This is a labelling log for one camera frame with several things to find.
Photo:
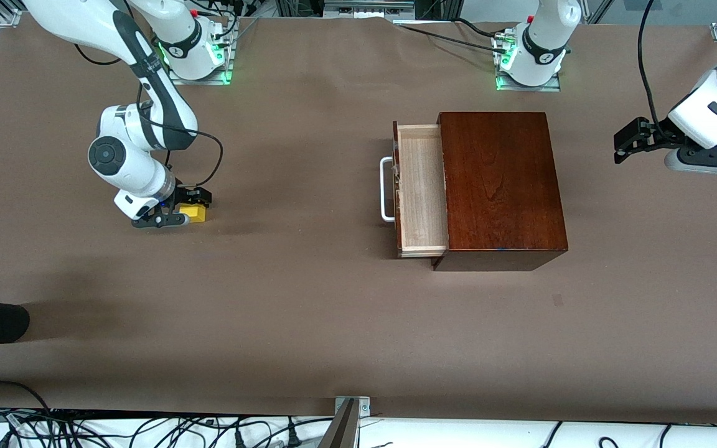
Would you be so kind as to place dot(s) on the dark wooden drawer cabinet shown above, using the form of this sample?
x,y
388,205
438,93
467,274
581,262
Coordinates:
x,y
501,186

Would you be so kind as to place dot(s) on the yellow cube block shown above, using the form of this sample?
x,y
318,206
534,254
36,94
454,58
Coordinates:
x,y
196,216

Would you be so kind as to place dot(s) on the black power plug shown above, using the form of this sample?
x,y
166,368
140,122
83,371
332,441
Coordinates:
x,y
240,439
294,437

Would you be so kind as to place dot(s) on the small metal corner bracket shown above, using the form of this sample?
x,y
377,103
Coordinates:
x,y
365,407

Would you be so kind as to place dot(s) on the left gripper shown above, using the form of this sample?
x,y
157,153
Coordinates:
x,y
655,136

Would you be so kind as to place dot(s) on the grey metal rack unit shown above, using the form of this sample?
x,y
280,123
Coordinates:
x,y
368,11

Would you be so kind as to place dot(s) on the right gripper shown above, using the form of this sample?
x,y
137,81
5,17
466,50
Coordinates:
x,y
188,196

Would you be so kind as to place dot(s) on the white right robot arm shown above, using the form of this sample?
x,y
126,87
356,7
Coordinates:
x,y
119,158

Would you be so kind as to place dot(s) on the dark camera support bar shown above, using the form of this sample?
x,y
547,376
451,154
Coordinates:
x,y
341,432

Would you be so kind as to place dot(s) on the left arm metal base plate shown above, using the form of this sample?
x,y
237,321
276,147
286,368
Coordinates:
x,y
529,88

